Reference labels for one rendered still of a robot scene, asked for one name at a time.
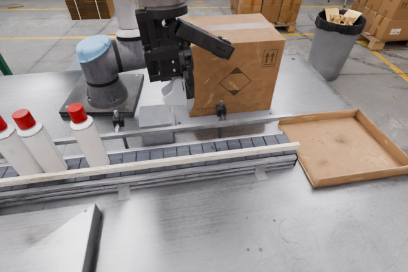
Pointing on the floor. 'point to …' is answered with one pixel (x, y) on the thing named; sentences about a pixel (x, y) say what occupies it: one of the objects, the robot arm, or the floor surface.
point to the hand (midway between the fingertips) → (190, 105)
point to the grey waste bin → (330, 51)
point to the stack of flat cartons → (90, 5)
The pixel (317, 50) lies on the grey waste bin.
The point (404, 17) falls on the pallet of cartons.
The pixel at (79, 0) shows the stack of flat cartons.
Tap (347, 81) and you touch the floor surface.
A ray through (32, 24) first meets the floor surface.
